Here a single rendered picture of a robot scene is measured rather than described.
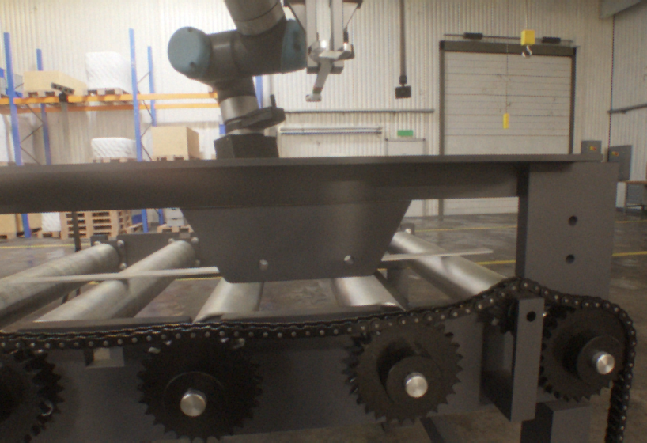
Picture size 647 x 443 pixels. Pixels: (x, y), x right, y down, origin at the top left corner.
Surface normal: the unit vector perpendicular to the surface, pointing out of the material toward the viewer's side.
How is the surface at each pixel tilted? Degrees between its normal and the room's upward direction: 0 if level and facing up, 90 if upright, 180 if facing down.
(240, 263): 90
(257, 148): 80
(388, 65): 90
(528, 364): 90
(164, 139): 90
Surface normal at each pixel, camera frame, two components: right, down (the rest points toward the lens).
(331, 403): 0.11, 0.12
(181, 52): -0.26, 0.12
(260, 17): 0.30, 0.81
